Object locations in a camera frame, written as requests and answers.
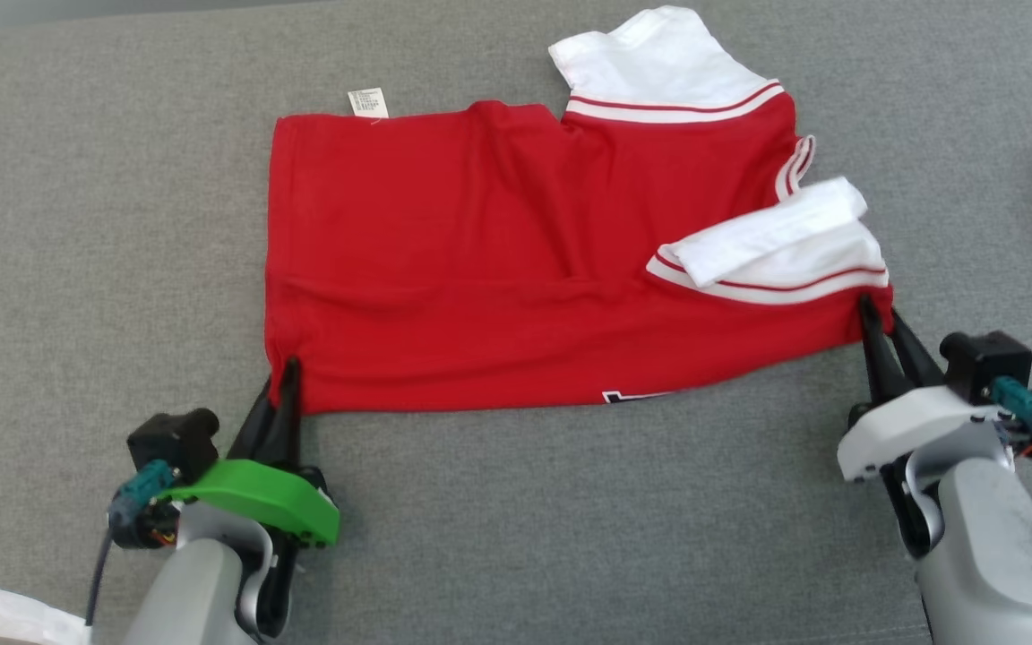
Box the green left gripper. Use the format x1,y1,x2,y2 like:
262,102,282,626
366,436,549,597
108,357,340,550

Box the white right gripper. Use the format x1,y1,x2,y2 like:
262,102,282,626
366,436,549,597
837,295,1032,485

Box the red t-shirt white sleeves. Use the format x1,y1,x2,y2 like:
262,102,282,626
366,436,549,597
263,4,895,415

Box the white tape tag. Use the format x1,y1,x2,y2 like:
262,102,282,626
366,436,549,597
0,584,94,645

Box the grey fabric sofa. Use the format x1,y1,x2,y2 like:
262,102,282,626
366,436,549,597
0,0,1032,645

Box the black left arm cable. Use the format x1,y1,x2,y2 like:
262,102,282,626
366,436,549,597
84,460,175,628

